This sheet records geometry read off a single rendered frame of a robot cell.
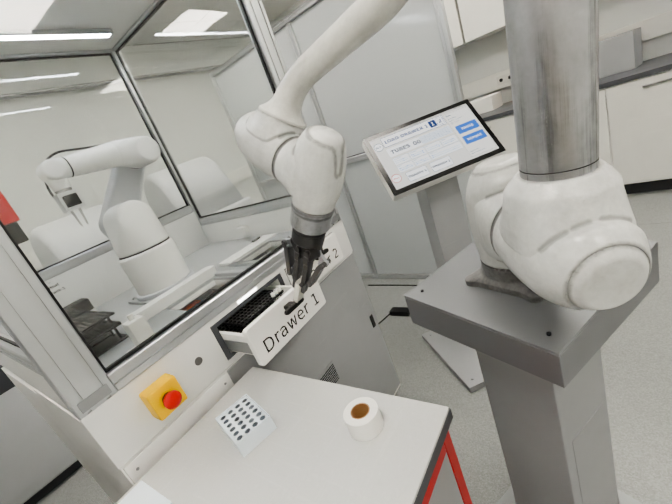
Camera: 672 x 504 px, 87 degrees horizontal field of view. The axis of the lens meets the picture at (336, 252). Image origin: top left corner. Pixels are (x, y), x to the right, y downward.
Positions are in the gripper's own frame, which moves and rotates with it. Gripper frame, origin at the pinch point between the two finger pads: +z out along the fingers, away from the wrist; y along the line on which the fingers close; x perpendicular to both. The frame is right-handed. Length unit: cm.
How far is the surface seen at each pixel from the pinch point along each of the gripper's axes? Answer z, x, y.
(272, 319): 8.6, 6.2, 3.0
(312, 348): 40.4, -13.7, -1.1
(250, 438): 12.2, 30.3, -11.8
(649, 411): 38, -68, -112
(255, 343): 10.0, 13.7, 2.0
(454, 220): 16, -97, -19
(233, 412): 16.9, 26.9, -3.7
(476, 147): -16, -102, -14
